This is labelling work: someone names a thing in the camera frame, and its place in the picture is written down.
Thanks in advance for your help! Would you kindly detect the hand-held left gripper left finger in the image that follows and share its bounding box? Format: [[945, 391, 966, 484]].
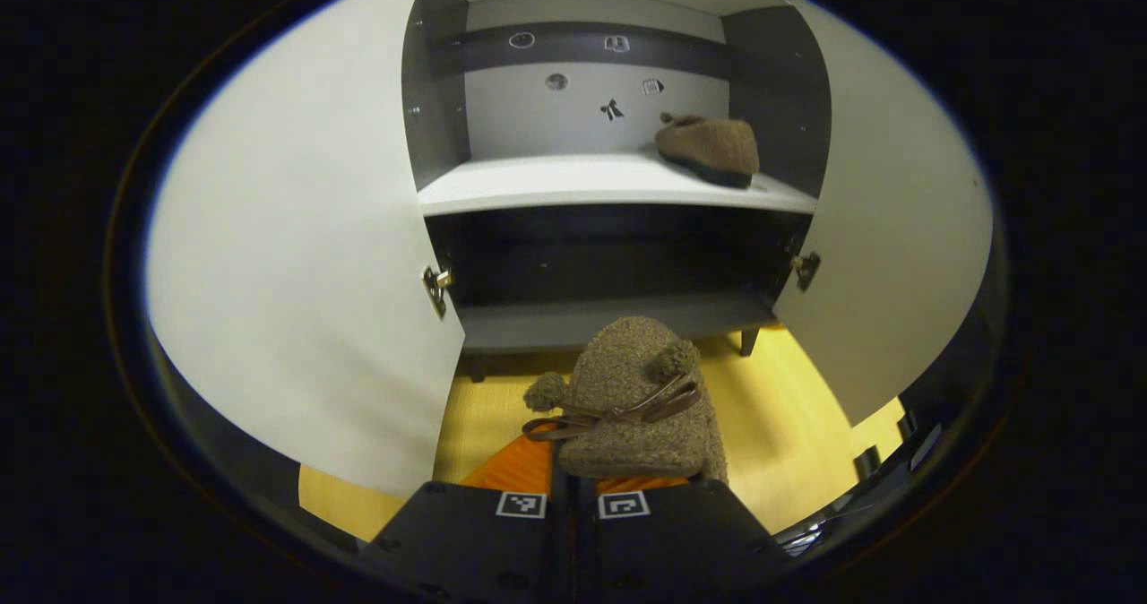
[[358, 432, 573, 604]]

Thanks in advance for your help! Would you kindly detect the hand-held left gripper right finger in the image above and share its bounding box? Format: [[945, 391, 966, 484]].
[[573, 474, 794, 604]]

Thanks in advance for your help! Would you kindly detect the brown fuzzy shoe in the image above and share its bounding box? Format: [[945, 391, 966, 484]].
[[522, 316, 729, 484], [654, 112, 761, 190]]

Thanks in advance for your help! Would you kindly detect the white cabinet door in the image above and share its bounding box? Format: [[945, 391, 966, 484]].
[[143, 0, 467, 499], [771, 0, 996, 427]]

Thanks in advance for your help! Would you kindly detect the white shoe cabinet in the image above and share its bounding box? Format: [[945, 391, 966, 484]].
[[401, 0, 832, 381]]

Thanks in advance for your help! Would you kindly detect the white thick cabinet shelf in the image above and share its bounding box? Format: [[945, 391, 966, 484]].
[[417, 144, 819, 218]]

